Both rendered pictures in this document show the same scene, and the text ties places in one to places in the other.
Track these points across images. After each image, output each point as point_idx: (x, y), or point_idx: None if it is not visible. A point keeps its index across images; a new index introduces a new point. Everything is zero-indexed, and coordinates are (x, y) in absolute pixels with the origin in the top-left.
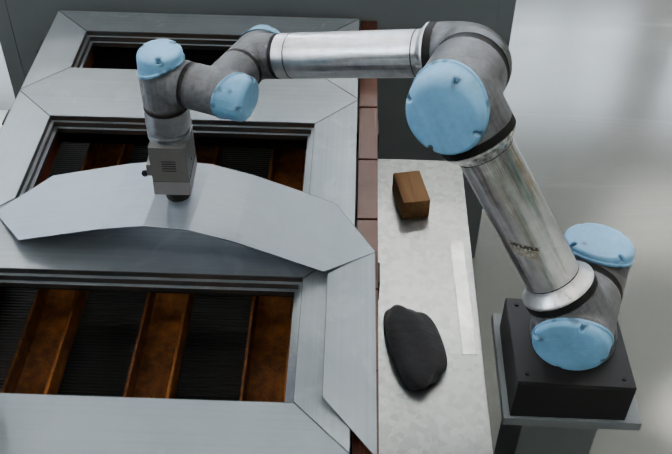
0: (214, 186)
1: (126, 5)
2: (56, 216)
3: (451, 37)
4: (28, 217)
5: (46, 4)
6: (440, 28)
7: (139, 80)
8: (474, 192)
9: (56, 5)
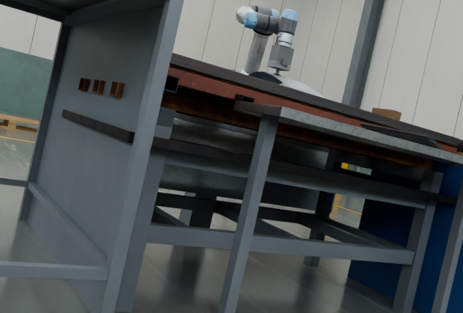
0: (264, 75)
1: (131, 46)
2: (308, 89)
3: (257, 6)
4: (313, 94)
5: (153, 46)
6: (249, 6)
7: (296, 22)
8: (264, 45)
9: (150, 47)
